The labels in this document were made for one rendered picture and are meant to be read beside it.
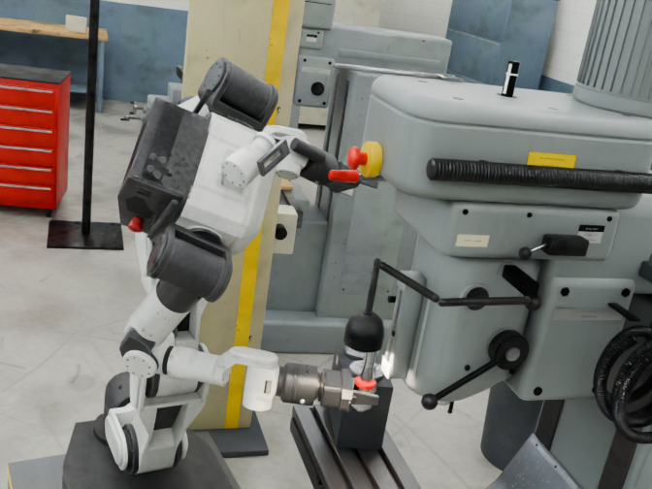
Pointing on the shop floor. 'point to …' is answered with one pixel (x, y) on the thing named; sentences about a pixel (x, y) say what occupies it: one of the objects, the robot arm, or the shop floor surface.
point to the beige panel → (257, 274)
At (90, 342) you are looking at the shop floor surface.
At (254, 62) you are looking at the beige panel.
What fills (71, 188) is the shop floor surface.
